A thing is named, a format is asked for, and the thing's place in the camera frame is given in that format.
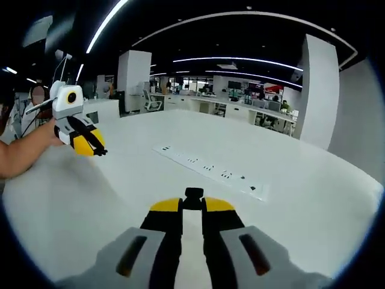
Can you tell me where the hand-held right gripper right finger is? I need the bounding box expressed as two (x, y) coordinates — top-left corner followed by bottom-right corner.
(201, 197), (333, 289)

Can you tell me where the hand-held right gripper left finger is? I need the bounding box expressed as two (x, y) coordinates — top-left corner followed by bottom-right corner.
(55, 197), (183, 289)

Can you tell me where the person's left hand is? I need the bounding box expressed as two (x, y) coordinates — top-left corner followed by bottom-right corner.
(42, 117), (67, 147)

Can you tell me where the silver laptop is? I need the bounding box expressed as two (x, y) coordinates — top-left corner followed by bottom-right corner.
(25, 100), (57, 115)

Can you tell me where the white counter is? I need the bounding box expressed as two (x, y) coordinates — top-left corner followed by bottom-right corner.
(82, 99), (120, 124)

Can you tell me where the white office chair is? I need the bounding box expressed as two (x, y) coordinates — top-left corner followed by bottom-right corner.
(143, 89), (164, 113)

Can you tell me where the long ceiling light strip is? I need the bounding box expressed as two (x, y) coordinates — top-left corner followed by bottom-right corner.
(85, 0), (130, 54)

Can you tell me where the white power strip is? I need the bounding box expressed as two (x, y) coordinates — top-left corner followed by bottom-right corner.
(152, 143), (270, 202)

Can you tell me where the row of white office desks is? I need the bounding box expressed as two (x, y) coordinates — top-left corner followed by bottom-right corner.
(150, 92), (297, 136)

